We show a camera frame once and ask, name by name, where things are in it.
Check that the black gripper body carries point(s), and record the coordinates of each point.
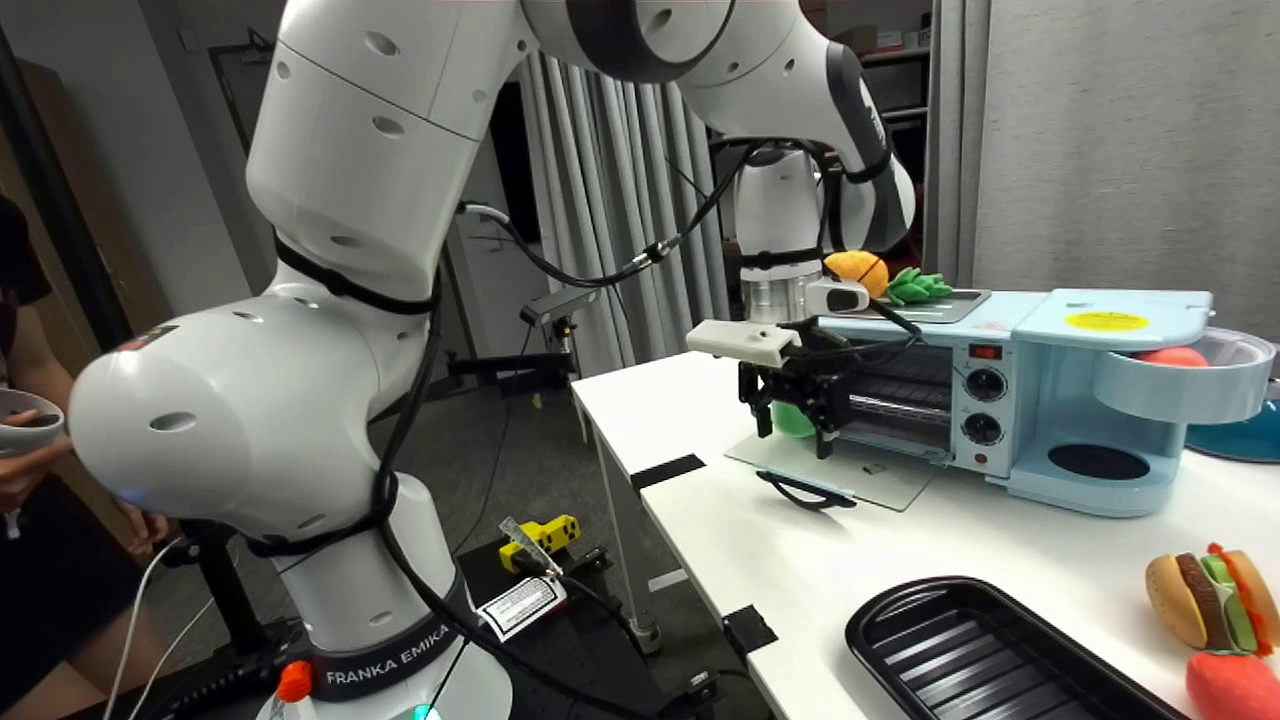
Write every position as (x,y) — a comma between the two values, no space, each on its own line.
(815,382)

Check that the toy burger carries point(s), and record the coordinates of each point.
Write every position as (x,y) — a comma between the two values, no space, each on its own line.
(1214,602)

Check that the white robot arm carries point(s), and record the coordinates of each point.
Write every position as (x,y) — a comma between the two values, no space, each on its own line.
(258,413)

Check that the green plush toy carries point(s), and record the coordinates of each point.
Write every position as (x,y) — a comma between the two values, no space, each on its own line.
(794,420)

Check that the light blue breakfast station oven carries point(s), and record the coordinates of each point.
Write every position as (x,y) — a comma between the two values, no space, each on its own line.
(1070,399)

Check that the orange green toy ball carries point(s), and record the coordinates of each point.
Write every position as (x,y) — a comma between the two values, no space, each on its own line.
(1232,690)

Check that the black grill tray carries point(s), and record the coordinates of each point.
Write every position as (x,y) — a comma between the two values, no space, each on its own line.
(964,651)

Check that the yellow clamp tool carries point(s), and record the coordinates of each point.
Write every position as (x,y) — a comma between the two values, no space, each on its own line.
(536,542)

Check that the white VR controller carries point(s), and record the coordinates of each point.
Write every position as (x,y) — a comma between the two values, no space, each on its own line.
(27,420)

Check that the seated person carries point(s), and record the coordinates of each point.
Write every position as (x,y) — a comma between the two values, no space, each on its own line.
(66,584)

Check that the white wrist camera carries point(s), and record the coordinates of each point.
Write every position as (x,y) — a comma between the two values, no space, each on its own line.
(745,342)

